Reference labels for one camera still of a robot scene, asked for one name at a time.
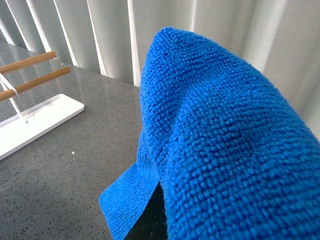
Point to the white towel rack wooden bars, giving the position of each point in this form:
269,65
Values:
26,126

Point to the blue microfiber cloth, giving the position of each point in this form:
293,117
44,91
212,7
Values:
233,158

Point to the white pleated curtain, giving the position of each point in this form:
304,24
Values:
280,38

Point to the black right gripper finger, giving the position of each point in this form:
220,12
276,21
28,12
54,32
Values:
152,224

